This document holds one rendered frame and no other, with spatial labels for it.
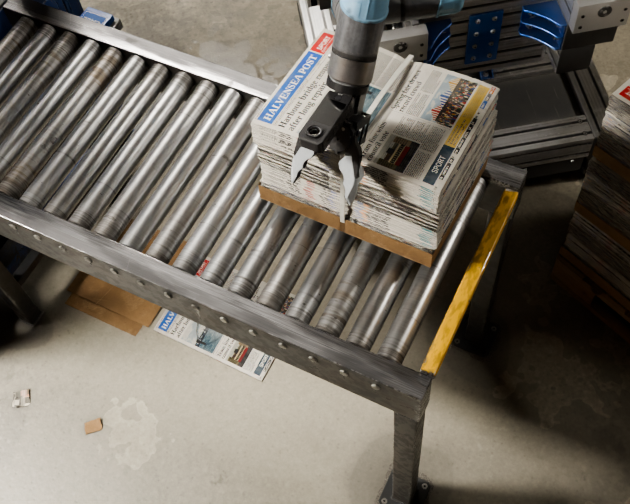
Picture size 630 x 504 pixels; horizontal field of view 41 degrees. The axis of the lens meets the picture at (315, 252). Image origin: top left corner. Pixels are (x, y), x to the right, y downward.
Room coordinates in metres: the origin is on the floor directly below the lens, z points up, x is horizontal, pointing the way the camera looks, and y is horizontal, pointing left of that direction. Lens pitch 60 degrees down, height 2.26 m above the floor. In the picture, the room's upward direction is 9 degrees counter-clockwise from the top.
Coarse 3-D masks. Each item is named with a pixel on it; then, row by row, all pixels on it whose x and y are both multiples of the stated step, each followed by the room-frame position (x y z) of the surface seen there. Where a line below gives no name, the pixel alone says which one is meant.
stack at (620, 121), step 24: (624, 96) 1.10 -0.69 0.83; (624, 120) 1.07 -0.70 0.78; (600, 144) 1.10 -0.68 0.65; (624, 144) 1.06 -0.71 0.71; (600, 168) 1.08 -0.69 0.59; (600, 192) 1.06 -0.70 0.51; (624, 192) 1.02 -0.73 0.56; (576, 216) 1.10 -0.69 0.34; (600, 216) 1.05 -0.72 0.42; (624, 216) 1.00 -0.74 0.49; (576, 240) 1.08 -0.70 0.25; (600, 240) 1.03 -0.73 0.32; (600, 264) 1.01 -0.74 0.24; (624, 264) 0.97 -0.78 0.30; (576, 288) 1.04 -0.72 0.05; (600, 288) 1.00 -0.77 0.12; (624, 288) 0.94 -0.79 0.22; (600, 312) 0.97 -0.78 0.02; (624, 312) 0.91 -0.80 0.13; (624, 336) 0.88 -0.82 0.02
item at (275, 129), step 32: (320, 32) 1.21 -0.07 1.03; (320, 64) 1.12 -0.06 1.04; (384, 64) 1.10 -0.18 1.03; (288, 96) 1.04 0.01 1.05; (320, 96) 1.03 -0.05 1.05; (256, 128) 0.98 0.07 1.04; (288, 128) 0.96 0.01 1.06; (288, 160) 0.95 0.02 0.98; (320, 160) 0.91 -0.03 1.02; (288, 192) 0.94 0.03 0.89; (320, 192) 0.90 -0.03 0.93
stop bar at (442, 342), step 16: (512, 192) 0.91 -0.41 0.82; (496, 208) 0.88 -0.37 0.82; (512, 208) 0.87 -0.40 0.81; (496, 224) 0.84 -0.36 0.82; (496, 240) 0.80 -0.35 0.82; (480, 256) 0.77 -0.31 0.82; (480, 272) 0.74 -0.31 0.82; (464, 288) 0.71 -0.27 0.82; (464, 304) 0.68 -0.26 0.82; (448, 320) 0.65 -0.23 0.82; (448, 336) 0.62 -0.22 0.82; (432, 352) 0.59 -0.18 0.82; (432, 368) 0.56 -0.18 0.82
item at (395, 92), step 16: (400, 64) 1.10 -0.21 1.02; (416, 64) 1.09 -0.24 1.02; (384, 80) 1.06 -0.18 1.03; (400, 80) 1.06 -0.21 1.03; (368, 96) 1.02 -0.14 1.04; (384, 96) 1.02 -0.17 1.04; (400, 96) 1.01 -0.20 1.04; (384, 112) 0.98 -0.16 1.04; (368, 128) 0.94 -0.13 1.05; (368, 144) 0.90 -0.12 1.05; (336, 160) 0.89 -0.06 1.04; (336, 176) 0.89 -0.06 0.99; (336, 192) 0.89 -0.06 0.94; (336, 208) 0.88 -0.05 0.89; (352, 208) 0.86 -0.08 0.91
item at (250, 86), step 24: (24, 0) 1.69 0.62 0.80; (72, 24) 1.58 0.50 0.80; (96, 24) 1.57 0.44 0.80; (120, 48) 1.48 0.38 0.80; (144, 48) 1.47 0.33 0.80; (168, 48) 1.45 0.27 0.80; (192, 72) 1.37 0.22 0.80; (216, 72) 1.36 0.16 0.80; (240, 72) 1.35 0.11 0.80; (264, 96) 1.27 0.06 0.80; (504, 168) 0.98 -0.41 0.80
